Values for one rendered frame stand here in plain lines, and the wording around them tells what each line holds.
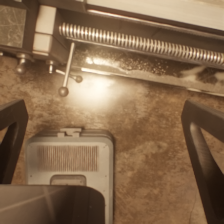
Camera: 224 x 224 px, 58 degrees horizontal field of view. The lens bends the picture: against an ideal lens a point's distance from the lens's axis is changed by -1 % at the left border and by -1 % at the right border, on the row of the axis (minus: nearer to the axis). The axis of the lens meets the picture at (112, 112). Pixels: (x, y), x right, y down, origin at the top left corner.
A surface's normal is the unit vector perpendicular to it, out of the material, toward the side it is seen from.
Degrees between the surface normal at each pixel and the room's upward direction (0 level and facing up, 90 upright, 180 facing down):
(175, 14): 36
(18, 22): 0
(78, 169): 0
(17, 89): 0
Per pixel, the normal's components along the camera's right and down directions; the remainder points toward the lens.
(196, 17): -0.08, 0.67
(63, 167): 0.02, 0.12
